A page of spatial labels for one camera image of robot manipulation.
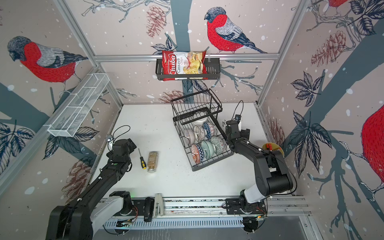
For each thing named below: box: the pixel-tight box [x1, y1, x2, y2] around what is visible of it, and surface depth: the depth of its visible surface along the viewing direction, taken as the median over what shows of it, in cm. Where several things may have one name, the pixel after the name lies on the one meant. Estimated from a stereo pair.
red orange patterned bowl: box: [191, 144, 205, 165], surface depth 91 cm
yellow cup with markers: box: [262, 142, 285, 158], surface depth 83 cm
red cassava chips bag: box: [162, 50, 208, 81], surface depth 90 cm
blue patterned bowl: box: [202, 121, 215, 139], surface depth 95 cm
